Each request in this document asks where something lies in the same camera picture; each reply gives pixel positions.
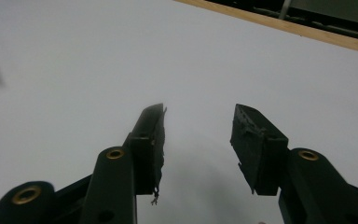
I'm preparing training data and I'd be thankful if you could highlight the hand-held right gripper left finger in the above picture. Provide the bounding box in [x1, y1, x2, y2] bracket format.
[123, 103, 168, 206]

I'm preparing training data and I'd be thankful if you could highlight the white metal stand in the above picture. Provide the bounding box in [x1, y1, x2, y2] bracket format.
[277, 0, 294, 21]

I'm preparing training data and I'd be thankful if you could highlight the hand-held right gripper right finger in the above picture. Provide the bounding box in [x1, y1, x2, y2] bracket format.
[229, 103, 290, 197]

